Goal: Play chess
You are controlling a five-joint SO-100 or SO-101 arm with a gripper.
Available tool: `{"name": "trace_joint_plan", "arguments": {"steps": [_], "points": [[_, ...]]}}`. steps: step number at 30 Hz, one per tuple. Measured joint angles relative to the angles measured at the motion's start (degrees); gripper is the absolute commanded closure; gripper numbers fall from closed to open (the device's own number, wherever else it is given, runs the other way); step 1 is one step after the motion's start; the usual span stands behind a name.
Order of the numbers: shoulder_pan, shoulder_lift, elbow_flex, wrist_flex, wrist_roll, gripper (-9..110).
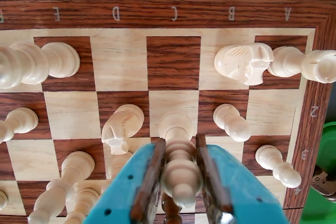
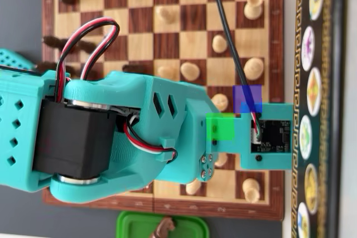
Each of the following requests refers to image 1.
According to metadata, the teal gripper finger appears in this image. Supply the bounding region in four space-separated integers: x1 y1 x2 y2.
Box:
195 133 289 224
83 138 167 224

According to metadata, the white bishop piece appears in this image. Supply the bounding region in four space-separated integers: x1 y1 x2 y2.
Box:
159 112 204 208

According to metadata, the wooden folding chess board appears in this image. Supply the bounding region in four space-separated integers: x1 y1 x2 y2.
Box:
0 0 336 224

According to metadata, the green plastic tray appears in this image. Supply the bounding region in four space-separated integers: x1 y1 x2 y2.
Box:
300 121 336 224

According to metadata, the white wooden knight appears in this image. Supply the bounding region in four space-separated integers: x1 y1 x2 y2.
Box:
214 42 275 86

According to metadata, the white wooden rook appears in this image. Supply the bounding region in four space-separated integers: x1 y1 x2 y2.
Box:
267 46 336 84

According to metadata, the white wooden king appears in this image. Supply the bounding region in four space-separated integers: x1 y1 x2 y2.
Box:
0 41 81 90

